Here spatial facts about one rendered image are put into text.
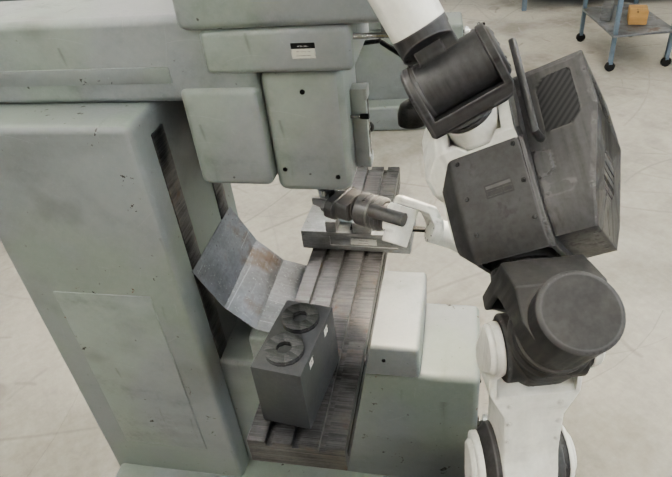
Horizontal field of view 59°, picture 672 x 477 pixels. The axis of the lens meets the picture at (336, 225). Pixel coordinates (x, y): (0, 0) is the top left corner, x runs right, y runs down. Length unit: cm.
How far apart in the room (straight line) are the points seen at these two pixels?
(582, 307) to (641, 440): 188
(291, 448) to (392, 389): 50
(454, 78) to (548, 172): 21
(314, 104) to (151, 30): 39
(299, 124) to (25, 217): 76
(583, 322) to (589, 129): 32
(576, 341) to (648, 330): 229
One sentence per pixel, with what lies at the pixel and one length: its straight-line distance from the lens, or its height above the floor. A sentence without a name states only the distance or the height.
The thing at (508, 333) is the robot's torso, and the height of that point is 142.
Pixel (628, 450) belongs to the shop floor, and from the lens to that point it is 265.
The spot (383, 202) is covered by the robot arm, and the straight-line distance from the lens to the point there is 150.
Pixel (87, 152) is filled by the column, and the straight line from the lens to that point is 150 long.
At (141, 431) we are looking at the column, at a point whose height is 42.
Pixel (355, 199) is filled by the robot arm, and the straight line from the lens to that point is 154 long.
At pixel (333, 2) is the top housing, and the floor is 178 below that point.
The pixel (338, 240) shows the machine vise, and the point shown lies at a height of 96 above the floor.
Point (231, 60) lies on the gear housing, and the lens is 137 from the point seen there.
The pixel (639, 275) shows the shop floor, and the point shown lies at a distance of 340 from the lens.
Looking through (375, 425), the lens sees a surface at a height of 47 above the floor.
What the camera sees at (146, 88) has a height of 160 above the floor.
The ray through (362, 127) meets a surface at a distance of 147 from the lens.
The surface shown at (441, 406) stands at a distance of 190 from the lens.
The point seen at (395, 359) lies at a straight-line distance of 174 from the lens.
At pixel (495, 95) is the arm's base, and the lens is 95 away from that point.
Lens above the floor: 210
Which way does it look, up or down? 35 degrees down
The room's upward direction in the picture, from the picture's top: 7 degrees counter-clockwise
